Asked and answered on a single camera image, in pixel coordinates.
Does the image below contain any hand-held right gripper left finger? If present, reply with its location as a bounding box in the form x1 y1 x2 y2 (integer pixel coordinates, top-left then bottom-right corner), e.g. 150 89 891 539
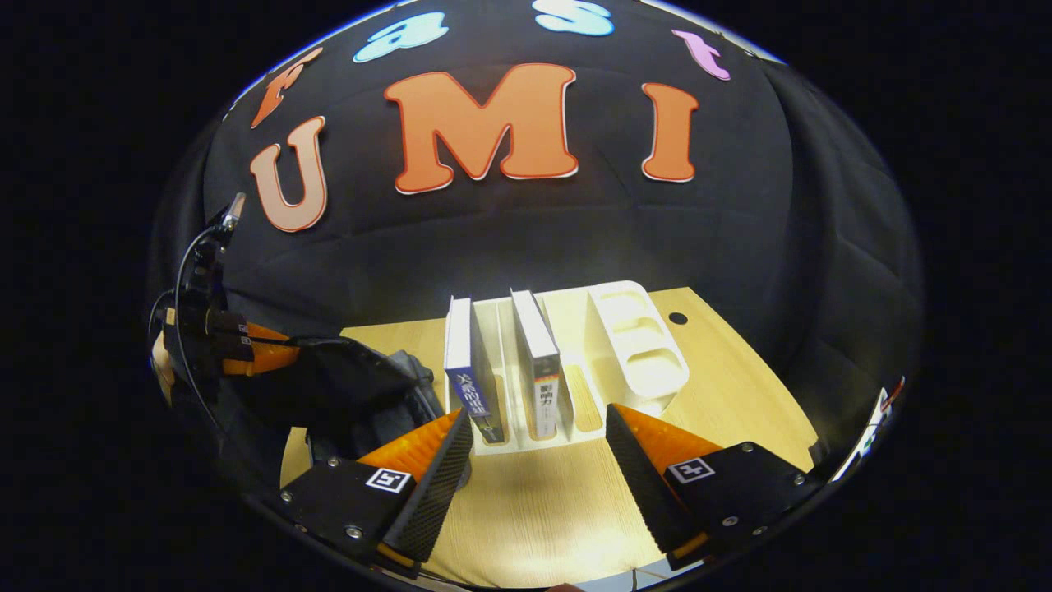
278 409 476 578

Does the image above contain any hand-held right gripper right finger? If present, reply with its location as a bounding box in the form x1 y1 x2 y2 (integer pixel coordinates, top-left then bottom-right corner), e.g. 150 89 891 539
605 403 826 573

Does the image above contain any black schoolbag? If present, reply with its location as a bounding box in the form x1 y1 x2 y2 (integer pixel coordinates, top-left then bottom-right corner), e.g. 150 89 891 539
218 335 473 494

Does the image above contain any white bookshelf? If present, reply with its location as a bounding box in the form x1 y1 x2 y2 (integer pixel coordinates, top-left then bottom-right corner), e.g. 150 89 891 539
473 280 691 457

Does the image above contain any blue cover book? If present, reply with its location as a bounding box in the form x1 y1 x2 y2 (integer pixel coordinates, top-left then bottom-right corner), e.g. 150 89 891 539
442 296 506 445

